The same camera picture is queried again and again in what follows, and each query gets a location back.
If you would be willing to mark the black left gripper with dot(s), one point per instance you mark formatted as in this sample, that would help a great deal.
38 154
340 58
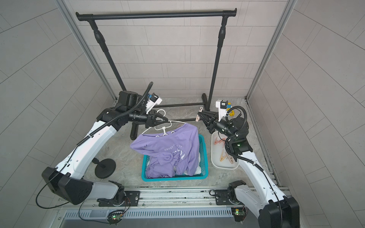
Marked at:
150 118

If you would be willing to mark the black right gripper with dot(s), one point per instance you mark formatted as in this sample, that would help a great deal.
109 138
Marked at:
213 126

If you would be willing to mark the pink clothespin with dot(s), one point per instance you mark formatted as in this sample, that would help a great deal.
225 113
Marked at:
198 115

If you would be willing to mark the white plastic hanger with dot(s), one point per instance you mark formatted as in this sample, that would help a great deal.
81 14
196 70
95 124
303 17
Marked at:
163 126

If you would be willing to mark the purple t-shirt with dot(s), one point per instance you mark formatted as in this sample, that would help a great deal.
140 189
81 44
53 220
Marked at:
168 154

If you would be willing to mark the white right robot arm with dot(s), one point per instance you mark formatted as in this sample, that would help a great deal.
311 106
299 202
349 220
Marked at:
268 203

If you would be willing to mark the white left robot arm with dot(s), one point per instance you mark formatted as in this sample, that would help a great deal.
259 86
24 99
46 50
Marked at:
67 178

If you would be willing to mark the white plastic clothespin tray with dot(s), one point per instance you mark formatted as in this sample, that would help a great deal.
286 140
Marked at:
219 157

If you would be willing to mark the white garment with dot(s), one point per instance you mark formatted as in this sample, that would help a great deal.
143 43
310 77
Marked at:
193 165

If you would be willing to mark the teal plastic laundry basket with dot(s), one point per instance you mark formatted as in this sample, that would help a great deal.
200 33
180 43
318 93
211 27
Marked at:
203 165

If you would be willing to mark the black round base stand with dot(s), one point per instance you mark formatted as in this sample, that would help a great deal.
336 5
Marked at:
104 168

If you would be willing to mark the right circuit board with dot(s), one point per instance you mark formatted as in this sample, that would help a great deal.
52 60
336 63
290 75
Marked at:
239 213

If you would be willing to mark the circuit board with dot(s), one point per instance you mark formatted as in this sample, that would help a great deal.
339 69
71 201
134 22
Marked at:
115 217
239 213

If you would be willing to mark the left circuit board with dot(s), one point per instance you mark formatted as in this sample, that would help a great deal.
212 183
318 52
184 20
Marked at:
115 217

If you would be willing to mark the black metal clothes rack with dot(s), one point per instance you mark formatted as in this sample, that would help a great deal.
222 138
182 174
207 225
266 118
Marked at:
225 14

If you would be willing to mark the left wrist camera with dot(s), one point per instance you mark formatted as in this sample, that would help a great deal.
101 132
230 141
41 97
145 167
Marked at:
153 100

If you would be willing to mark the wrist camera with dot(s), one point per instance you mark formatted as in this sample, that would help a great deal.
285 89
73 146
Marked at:
223 107
153 100

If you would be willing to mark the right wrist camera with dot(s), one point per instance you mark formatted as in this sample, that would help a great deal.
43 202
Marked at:
223 107

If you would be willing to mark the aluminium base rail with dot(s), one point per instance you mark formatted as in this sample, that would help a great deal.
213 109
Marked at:
155 203

